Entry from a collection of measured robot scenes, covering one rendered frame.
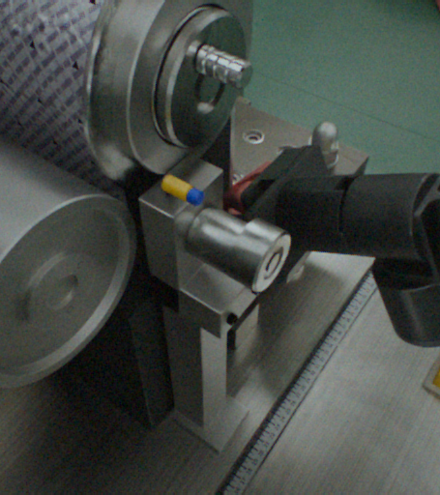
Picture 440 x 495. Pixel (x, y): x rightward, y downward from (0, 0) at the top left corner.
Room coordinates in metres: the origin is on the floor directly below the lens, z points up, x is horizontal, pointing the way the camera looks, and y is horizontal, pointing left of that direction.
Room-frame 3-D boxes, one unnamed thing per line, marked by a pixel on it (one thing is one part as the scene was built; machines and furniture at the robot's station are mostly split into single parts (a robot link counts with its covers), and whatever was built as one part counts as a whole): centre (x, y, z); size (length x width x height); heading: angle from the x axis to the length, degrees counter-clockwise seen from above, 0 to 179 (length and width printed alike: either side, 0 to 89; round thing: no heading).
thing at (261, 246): (0.21, -0.02, 1.18); 0.04 x 0.02 x 0.04; 144
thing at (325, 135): (0.47, -0.11, 1.05); 0.04 x 0.04 x 0.04
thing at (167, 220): (0.23, 0.01, 1.05); 0.06 x 0.05 x 0.31; 54
